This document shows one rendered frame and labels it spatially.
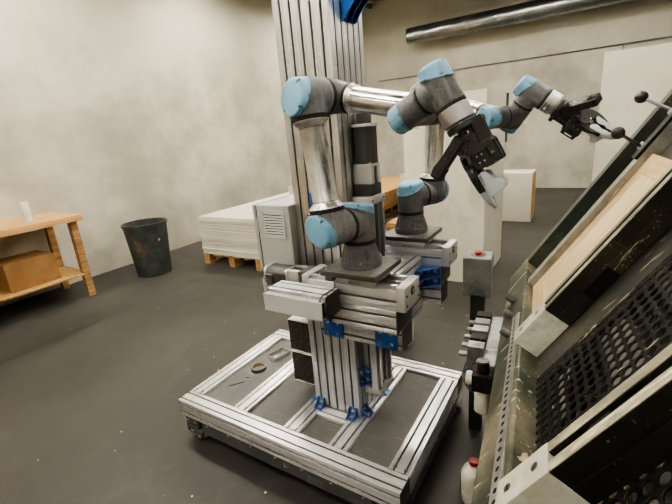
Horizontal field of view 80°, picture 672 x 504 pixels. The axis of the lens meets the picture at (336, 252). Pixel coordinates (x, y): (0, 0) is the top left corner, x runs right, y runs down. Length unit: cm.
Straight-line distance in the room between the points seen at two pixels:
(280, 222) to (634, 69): 422
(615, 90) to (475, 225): 211
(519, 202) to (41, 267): 608
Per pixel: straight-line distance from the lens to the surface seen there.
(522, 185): 651
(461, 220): 394
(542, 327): 120
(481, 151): 99
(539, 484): 73
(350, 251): 141
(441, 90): 100
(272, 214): 176
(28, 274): 504
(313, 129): 129
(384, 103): 125
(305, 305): 144
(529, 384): 112
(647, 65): 524
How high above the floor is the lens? 151
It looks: 17 degrees down
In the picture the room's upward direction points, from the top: 5 degrees counter-clockwise
